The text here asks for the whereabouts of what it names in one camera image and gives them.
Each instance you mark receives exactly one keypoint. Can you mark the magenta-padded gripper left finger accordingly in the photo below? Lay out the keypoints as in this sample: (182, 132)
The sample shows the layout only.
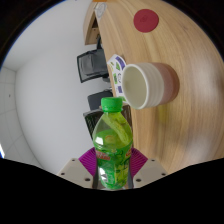
(75, 171)

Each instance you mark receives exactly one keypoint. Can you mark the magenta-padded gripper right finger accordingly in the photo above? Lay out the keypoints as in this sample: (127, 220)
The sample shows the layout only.
(146, 171)

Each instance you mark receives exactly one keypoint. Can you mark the green drink bottle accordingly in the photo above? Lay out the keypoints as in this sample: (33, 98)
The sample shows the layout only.
(112, 150)

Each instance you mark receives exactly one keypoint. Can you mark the cream and brown ceramic cup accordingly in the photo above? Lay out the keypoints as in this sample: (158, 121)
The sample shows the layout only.
(151, 85)

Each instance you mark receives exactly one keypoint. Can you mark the black mesh office chair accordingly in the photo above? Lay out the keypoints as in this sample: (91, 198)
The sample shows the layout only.
(90, 66)

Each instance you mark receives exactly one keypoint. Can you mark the white sticker sheet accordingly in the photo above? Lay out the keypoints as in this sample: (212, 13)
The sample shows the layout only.
(117, 68)

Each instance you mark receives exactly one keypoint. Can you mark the wooden side desk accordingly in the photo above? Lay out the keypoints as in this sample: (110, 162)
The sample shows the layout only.
(90, 28)

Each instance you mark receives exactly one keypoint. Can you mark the flat round red coaster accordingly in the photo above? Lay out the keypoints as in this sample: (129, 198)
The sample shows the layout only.
(146, 20)

